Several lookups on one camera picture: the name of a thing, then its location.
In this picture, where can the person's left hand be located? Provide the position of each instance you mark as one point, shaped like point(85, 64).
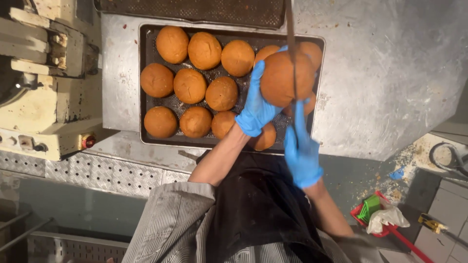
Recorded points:
point(256, 106)

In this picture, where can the person's right hand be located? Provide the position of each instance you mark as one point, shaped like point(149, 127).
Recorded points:
point(301, 160)

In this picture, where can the person's left fingers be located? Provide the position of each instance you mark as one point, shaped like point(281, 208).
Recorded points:
point(257, 78)

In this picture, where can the large round brown bread bun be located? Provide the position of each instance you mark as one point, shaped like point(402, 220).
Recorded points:
point(279, 78)

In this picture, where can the long bread knife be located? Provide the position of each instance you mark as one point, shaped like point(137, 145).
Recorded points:
point(291, 33)

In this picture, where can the rows of brown buns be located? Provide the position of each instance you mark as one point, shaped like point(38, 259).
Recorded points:
point(190, 86)

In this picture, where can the empty dark perforated tray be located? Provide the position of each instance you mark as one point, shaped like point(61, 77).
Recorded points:
point(190, 11)

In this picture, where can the dark perforated baking tray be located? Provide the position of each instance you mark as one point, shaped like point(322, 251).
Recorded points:
point(146, 47)

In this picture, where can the black apron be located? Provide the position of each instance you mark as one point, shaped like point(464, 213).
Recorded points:
point(256, 208)

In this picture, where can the grey striped shirt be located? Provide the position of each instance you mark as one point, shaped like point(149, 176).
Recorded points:
point(172, 222)

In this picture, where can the blue glove scrap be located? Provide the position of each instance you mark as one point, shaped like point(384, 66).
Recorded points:
point(397, 173)

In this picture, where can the green hand brush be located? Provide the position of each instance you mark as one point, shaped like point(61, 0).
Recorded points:
point(369, 206)

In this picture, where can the perforated metal tread plate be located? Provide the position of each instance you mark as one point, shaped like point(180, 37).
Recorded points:
point(102, 173)

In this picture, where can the white crumpled plastic bag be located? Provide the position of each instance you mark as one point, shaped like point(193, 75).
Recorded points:
point(387, 217)

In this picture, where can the cream bakery machine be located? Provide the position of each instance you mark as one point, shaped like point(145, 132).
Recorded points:
point(44, 109)

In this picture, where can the red dustpan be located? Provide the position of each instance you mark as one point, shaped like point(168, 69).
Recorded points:
point(402, 239)

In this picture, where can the yellow black floor tool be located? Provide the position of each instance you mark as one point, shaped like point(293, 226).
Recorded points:
point(431, 222)

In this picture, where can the red machine switch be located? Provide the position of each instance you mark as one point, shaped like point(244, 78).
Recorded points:
point(88, 141)

